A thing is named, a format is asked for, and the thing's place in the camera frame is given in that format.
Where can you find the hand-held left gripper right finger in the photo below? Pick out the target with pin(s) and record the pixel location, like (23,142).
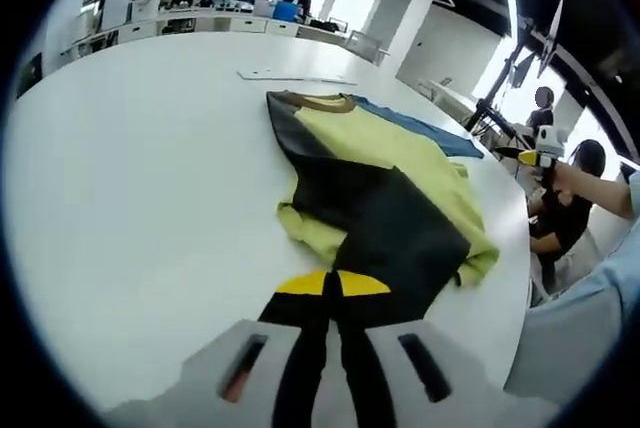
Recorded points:
(365,363)

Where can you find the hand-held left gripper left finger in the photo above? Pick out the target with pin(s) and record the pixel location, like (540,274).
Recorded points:
(295,363)

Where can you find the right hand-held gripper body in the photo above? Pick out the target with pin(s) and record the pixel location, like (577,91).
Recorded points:
(550,140)

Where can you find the yellow-green garment with dark sleeves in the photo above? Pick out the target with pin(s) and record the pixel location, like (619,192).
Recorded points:
(390,158)

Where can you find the white template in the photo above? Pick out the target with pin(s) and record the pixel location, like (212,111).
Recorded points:
(280,75)

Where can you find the person's right hand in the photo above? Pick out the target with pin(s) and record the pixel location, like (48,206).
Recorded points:
(562,178)

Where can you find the black tripod stand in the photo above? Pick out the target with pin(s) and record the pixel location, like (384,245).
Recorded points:
(492,108)

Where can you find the white side desk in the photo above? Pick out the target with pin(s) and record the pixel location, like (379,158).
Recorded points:
(450,95)

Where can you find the mounted flat monitor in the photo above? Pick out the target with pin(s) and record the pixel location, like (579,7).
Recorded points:
(550,33)

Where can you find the operator in light blue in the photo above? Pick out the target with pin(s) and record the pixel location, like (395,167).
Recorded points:
(575,338)

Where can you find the row of white cabinets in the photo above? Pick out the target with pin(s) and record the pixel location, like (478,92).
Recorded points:
(210,25)

